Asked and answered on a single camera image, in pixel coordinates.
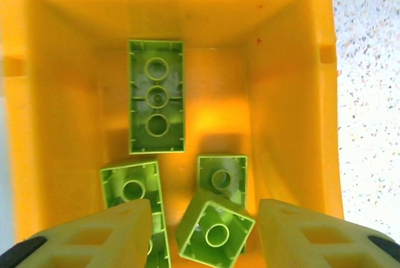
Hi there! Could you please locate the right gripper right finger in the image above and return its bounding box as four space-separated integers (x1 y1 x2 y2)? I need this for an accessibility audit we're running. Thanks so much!
256 198 400 268

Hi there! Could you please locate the yellow plastic bin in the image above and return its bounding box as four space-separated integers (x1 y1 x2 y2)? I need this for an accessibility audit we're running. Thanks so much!
0 0 344 268

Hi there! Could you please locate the long green lego brick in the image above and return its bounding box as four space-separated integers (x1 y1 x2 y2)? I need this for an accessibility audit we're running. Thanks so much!
99 159 172 268
127 39 186 156

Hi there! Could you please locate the small green lego brick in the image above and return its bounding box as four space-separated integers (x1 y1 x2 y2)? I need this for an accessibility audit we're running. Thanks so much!
174 191 256 268
196 154 248 255

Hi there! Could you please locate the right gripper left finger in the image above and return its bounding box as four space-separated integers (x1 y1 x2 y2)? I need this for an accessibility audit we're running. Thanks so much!
0 199 153 268

